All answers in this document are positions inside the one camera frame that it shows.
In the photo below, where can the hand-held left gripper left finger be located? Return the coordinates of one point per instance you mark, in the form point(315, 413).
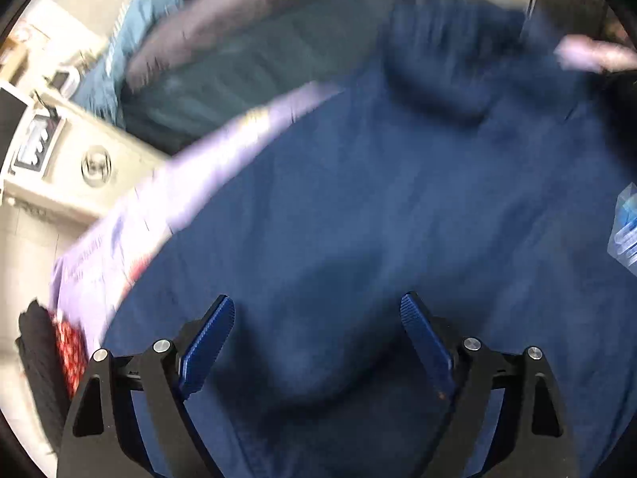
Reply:
point(206, 348)

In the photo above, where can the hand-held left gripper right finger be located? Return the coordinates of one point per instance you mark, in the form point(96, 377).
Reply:
point(428, 343)

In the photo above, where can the navy blue garment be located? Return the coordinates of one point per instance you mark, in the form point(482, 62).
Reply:
point(348, 209)

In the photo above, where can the red patterned cloth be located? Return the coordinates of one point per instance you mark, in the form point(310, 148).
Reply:
point(69, 353)

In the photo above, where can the lavender printed blanket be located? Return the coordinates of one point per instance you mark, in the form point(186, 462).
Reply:
point(149, 219)

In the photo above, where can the black cloth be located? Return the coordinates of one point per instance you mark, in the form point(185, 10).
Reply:
point(40, 368)

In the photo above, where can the round metal fitting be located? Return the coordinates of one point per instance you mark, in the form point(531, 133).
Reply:
point(97, 164)

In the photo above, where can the blue plastic packet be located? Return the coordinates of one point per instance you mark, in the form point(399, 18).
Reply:
point(626, 234)

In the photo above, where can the white counter unit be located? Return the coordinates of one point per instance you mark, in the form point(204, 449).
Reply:
point(59, 169)

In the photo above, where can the teal cloth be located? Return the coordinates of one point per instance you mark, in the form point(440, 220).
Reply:
point(107, 74)

